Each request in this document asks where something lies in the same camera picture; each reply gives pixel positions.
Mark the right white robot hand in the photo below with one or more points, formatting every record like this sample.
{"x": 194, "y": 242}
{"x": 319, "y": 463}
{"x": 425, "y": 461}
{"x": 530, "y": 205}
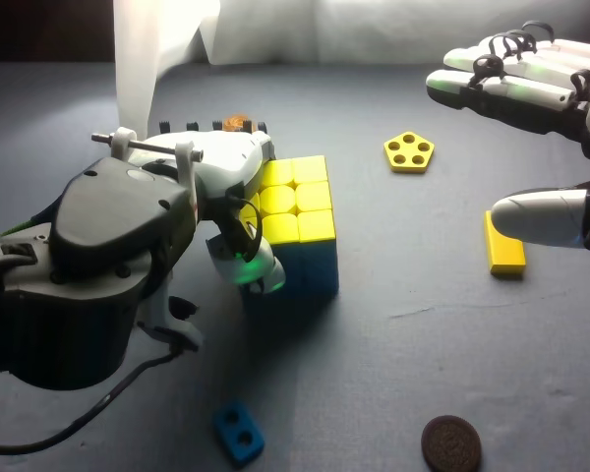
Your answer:
{"x": 521, "y": 88}

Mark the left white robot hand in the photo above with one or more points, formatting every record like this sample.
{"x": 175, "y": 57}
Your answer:
{"x": 216, "y": 152}

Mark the Rubik's cube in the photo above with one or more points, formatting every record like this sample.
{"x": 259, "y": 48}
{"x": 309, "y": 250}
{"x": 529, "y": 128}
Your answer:
{"x": 314, "y": 196}

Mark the orange swirl toy cookie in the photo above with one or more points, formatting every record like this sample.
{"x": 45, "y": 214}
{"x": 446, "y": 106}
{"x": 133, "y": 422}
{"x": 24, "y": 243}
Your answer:
{"x": 236, "y": 123}

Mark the yellow pentagon block with holes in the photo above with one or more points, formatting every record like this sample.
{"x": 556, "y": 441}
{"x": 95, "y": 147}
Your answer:
{"x": 409, "y": 162}

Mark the white backdrop cloth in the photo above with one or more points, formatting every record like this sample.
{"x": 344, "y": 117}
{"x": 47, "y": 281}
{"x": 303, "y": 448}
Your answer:
{"x": 373, "y": 29}

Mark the yellow rectangular block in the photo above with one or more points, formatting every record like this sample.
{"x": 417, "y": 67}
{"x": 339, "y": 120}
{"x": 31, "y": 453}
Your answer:
{"x": 506, "y": 260}

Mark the grey table cloth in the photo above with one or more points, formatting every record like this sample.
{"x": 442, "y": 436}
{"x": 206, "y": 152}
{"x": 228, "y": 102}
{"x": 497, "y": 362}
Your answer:
{"x": 398, "y": 344}

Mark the blue two-hole block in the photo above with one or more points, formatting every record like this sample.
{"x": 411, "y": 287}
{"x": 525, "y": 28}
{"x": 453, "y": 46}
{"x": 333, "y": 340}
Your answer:
{"x": 226, "y": 435}

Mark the dark chocolate sandwich cookie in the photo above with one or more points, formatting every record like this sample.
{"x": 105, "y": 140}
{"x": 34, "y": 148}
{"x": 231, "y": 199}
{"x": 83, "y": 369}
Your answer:
{"x": 451, "y": 445}

